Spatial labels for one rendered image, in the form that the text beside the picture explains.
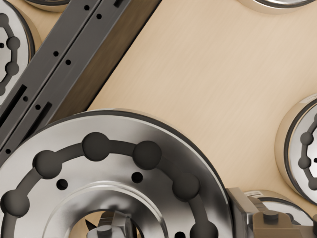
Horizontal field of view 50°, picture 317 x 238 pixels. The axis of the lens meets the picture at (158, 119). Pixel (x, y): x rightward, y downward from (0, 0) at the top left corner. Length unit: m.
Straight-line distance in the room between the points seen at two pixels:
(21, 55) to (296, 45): 0.24
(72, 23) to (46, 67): 0.03
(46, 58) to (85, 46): 0.02
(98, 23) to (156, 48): 0.11
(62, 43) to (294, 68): 0.21
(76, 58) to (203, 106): 0.14
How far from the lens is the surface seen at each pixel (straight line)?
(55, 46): 0.22
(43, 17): 0.33
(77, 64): 0.21
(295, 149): 0.30
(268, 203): 0.31
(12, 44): 0.30
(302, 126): 0.30
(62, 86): 0.21
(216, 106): 0.31
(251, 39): 0.32
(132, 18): 0.25
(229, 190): 0.16
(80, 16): 0.22
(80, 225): 0.16
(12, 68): 0.30
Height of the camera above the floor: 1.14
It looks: 86 degrees down
